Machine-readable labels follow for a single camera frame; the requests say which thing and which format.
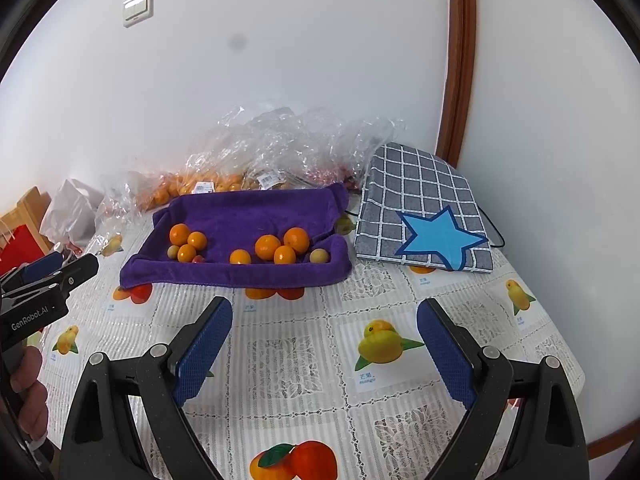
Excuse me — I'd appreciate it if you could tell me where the red paper bag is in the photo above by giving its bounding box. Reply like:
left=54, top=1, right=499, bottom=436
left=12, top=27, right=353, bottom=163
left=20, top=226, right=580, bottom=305
left=0, top=225, right=52, bottom=279

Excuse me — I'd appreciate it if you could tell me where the fruit print lace tablecloth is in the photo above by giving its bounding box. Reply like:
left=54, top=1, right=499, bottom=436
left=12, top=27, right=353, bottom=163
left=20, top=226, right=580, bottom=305
left=40, top=200, right=586, bottom=480

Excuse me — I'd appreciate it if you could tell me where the black cable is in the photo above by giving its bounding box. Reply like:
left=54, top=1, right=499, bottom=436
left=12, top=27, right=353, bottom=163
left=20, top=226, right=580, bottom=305
left=477, top=200, right=507, bottom=250

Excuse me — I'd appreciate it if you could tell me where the white light switch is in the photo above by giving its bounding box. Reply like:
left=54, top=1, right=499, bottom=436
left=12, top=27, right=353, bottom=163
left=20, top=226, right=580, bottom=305
left=122, top=0, right=154, bottom=28

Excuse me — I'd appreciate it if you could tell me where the large orange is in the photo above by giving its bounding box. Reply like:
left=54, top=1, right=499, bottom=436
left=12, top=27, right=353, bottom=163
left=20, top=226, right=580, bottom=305
left=255, top=234, right=282, bottom=262

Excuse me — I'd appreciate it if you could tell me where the purple towel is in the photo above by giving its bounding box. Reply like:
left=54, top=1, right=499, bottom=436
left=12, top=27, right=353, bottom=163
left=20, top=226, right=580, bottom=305
left=119, top=182, right=351, bottom=291

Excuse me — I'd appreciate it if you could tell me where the brown wooden baseboard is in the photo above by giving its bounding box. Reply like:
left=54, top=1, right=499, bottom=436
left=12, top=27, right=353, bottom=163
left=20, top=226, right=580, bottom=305
left=585, top=400, right=640, bottom=461

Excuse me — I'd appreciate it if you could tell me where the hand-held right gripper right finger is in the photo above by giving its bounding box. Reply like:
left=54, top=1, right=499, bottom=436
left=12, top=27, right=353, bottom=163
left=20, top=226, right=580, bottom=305
left=416, top=297, right=591, bottom=480

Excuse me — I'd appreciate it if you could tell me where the person's left hand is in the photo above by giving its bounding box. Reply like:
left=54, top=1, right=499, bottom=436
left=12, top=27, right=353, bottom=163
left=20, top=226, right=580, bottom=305
left=9, top=347, right=51, bottom=441

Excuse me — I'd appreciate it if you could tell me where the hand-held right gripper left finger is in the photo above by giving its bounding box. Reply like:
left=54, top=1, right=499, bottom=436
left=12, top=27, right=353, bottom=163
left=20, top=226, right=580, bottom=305
left=60, top=296, right=234, bottom=480

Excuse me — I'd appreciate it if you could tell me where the grey checkered cushion blue star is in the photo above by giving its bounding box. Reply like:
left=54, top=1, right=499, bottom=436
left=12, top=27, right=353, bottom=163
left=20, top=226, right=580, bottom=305
left=354, top=142, right=496, bottom=273

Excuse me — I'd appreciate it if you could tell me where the clear plastic bag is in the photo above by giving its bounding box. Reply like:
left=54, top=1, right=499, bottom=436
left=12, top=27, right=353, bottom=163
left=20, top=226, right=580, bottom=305
left=184, top=105, right=313, bottom=196
left=95, top=169, right=188, bottom=223
left=300, top=112, right=412, bottom=193

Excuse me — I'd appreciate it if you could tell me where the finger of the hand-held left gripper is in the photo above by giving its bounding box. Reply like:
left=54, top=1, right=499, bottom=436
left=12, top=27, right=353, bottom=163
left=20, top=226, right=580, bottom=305
left=10, top=252, right=66, bottom=286
left=47, top=253, right=100, bottom=293

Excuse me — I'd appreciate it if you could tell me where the white plastic bag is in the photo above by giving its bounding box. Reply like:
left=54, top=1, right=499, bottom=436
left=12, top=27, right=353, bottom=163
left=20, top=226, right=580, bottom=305
left=39, top=178, right=103, bottom=253

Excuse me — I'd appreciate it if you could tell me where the pile of bagged oranges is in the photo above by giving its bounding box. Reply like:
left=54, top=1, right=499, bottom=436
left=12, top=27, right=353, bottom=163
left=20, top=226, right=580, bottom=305
left=132, top=170, right=261, bottom=212

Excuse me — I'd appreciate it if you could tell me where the brown wooden door frame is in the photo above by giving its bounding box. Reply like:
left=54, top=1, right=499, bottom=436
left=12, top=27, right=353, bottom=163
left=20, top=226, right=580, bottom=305
left=435, top=0, right=478, bottom=167

